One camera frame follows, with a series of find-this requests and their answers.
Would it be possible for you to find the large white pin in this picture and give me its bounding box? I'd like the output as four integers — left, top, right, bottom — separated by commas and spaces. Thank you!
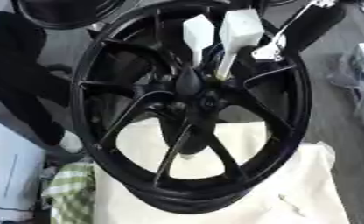
213, 8, 267, 81

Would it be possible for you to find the black spoked wheel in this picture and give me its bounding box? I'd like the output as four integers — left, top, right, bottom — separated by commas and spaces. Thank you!
68, 2, 316, 215

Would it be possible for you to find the green white checked cloth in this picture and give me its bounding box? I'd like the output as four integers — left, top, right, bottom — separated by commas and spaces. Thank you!
39, 162, 98, 224

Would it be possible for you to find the black round tyre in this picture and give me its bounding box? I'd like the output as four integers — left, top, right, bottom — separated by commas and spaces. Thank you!
10, 0, 129, 31

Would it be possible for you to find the clear plastic wrapped bundle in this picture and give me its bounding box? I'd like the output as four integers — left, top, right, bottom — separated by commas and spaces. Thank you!
325, 39, 364, 139

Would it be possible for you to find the white box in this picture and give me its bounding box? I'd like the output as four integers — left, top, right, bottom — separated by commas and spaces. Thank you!
0, 115, 47, 215

